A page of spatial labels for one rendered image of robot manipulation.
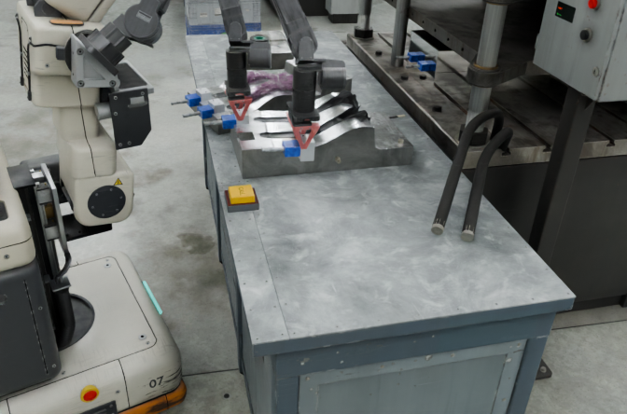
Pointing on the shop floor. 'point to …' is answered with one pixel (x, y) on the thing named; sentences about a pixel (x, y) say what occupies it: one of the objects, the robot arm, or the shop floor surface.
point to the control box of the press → (578, 67)
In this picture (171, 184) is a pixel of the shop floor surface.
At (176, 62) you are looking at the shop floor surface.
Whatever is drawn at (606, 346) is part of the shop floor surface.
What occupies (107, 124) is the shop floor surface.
